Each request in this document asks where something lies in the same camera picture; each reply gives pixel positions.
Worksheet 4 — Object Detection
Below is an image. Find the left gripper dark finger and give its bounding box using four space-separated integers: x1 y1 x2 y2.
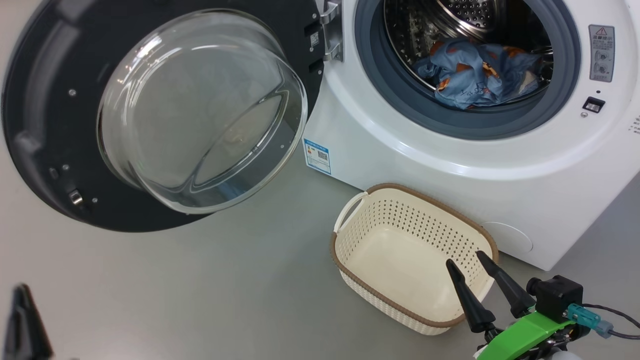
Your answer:
2 284 53 360

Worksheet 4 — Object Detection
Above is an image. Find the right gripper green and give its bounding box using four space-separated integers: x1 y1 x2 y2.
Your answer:
446 250 591 360

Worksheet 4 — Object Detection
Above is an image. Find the blue cartoon print clothing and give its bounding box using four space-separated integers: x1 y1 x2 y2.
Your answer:
414 40 543 110

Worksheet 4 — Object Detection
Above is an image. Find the dark round glass washer door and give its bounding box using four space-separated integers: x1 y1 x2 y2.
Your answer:
0 0 346 233

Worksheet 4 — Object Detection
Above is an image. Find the cream perforated laundry basket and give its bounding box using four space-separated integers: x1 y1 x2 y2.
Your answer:
330 182 500 336

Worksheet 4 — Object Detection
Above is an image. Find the white front-load washing machine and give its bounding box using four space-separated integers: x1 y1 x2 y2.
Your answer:
300 0 640 271

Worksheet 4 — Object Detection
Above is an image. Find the blue energy label sticker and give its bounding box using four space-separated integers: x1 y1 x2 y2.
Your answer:
303 138 332 175

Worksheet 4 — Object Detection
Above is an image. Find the grey warning sticker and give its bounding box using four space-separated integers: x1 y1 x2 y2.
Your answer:
589 25 616 82

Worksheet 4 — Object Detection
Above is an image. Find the black cable with teal plug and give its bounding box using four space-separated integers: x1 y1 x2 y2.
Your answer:
567 302 640 341

